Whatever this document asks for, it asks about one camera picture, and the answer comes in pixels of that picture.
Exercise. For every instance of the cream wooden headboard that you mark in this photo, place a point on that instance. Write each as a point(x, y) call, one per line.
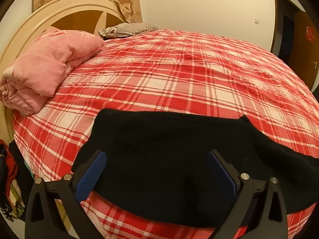
point(86, 15)

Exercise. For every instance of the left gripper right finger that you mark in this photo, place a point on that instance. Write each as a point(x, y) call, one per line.
point(259, 204)

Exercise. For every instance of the black pants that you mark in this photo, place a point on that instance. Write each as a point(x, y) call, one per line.
point(158, 165)

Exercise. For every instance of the grey striped pillow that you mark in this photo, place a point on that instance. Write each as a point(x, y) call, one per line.
point(124, 30)

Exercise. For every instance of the red plaid bed sheet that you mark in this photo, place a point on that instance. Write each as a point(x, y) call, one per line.
point(170, 71)

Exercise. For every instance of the pink folded quilt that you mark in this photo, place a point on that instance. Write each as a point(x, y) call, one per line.
point(32, 79)

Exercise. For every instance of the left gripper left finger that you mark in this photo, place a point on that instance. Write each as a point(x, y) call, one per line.
point(42, 218)

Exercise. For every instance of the clothes pile beside bed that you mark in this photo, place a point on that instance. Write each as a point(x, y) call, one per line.
point(16, 182)

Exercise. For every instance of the brown wooden door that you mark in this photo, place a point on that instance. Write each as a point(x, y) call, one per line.
point(303, 58)

